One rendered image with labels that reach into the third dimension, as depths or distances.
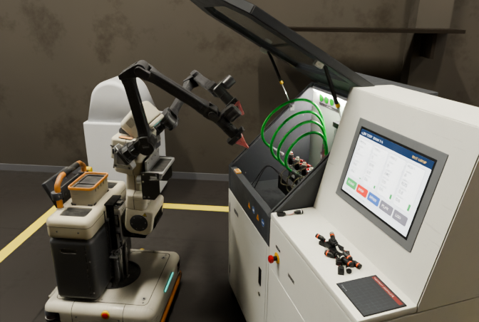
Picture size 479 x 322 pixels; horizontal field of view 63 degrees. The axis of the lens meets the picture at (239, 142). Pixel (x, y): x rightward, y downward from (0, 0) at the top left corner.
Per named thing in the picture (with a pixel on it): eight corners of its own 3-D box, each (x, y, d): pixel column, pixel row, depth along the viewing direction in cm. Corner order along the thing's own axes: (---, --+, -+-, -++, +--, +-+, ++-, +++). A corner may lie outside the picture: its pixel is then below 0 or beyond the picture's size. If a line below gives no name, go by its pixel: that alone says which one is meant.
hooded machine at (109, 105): (170, 187, 433) (164, 73, 393) (155, 210, 382) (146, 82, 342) (115, 184, 439) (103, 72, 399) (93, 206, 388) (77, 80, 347)
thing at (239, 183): (230, 190, 245) (230, 167, 240) (237, 189, 247) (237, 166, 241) (266, 243, 189) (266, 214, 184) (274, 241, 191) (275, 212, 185)
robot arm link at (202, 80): (199, 86, 255) (188, 74, 250) (206, 80, 255) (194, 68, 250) (218, 100, 217) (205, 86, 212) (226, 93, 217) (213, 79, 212)
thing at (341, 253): (309, 241, 157) (310, 230, 155) (332, 237, 160) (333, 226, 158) (339, 276, 136) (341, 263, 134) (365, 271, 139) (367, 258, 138)
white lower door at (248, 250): (228, 279, 268) (228, 189, 247) (232, 278, 269) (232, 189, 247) (261, 354, 210) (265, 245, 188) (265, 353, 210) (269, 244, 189)
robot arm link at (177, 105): (193, 87, 261) (183, 75, 257) (207, 80, 253) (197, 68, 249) (167, 132, 232) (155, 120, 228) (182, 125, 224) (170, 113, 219)
